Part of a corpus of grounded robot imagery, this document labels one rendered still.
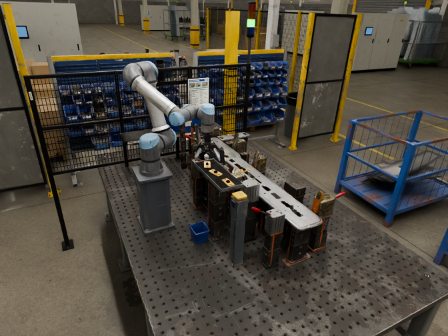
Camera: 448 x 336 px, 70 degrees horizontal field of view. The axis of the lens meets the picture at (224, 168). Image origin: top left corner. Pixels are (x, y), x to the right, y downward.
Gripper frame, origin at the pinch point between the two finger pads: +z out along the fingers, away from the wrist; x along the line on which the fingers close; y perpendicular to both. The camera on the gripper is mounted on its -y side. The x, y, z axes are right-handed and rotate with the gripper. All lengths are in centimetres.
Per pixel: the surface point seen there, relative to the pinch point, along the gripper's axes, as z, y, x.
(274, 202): 18.7, 17.8, 39.7
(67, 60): -26, -202, -153
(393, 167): 68, -128, 208
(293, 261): 47, 36, 50
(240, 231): 24.2, 37.4, 17.7
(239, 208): 8.6, 38.7, 16.3
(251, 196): 15.0, 16.9, 26.0
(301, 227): 19, 42, 49
